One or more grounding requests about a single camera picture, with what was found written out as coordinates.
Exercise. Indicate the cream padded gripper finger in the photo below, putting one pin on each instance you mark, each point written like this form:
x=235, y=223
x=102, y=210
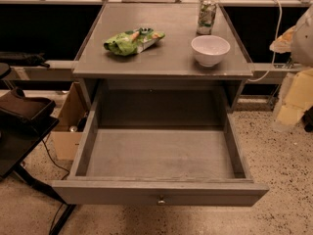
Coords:
x=283, y=43

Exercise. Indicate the green rice chip bag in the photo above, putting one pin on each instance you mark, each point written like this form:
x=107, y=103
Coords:
x=134, y=41

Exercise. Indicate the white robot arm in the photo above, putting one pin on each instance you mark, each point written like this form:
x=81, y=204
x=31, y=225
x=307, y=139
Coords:
x=297, y=40

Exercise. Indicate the grey cabinet with top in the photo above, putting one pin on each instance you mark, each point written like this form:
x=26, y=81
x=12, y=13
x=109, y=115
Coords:
x=172, y=57

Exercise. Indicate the open grey top drawer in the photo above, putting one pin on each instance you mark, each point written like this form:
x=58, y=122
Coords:
x=138, y=144

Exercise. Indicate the round metal drawer knob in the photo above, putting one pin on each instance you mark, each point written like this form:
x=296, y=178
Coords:
x=161, y=200

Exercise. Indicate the white ceramic bowl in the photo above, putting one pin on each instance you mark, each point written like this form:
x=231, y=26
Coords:
x=209, y=50

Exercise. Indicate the cardboard box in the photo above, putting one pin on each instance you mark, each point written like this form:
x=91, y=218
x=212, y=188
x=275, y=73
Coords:
x=65, y=135

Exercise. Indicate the black stand with tray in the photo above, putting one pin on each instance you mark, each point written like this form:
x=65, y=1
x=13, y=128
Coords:
x=24, y=123

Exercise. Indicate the black cloth on rail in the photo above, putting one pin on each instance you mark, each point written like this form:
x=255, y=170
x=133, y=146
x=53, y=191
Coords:
x=23, y=59

